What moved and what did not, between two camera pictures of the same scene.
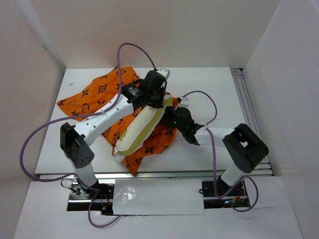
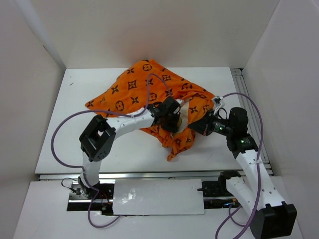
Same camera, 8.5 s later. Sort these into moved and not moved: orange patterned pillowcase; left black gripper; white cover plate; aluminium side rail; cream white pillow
Moved: cream white pillow; left black gripper; orange patterned pillowcase
Not moved: aluminium side rail; white cover plate
